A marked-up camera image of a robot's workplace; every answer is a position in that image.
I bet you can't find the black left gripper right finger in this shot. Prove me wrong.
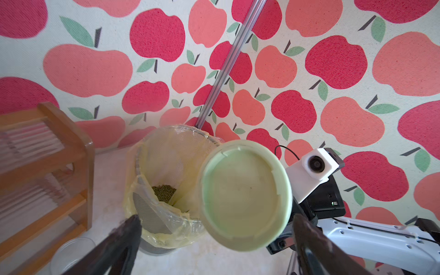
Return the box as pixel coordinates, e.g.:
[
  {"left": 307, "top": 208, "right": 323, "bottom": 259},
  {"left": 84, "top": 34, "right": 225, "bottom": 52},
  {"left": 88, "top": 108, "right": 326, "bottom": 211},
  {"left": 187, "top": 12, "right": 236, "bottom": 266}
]
[{"left": 292, "top": 214, "right": 370, "bottom": 275}]

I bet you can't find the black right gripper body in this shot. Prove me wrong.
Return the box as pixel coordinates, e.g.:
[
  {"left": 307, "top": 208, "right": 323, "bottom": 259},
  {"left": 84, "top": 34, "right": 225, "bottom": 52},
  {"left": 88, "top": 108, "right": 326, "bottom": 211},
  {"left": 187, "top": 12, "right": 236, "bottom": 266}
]
[{"left": 267, "top": 175, "right": 346, "bottom": 254}]

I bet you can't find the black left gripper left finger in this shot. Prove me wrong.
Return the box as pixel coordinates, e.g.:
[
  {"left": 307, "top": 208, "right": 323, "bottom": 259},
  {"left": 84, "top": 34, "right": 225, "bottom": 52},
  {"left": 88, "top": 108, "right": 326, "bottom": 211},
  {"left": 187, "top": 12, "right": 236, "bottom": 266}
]
[{"left": 63, "top": 214, "right": 142, "bottom": 275}]

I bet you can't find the clear jar with mung beans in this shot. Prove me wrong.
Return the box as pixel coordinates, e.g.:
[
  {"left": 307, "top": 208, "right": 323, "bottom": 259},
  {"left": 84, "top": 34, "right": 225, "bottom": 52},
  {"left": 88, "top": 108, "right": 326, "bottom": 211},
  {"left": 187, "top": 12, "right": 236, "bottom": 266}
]
[{"left": 50, "top": 237, "right": 96, "bottom": 275}]

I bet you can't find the pale green jar lid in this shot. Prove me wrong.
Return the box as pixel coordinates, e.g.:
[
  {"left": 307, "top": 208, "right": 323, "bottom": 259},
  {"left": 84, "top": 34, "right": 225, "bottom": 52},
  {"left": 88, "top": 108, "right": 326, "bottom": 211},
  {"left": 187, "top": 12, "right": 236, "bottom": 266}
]
[{"left": 197, "top": 140, "right": 293, "bottom": 252}]

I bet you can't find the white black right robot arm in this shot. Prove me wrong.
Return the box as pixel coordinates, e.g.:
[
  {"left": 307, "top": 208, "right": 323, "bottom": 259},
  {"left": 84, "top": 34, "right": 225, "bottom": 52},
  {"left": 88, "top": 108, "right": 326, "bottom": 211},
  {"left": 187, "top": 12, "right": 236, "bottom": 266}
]
[{"left": 267, "top": 176, "right": 440, "bottom": 275}]

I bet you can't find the yellow plastic bin liner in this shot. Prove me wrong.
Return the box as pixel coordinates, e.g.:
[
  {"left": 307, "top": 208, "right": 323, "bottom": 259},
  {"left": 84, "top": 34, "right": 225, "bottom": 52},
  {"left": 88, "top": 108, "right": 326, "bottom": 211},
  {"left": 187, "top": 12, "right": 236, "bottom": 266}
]
[{"left": 123, "top": 124, "right": 224, "bottom": 250}]

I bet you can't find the wooden spice rack shelf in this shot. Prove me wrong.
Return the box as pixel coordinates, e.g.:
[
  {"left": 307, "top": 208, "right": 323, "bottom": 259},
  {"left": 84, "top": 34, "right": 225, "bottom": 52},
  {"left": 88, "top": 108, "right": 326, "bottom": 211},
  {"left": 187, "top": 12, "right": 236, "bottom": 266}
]
[{"left": 1, "top": 103, "right": 95, "bottom": 275}]

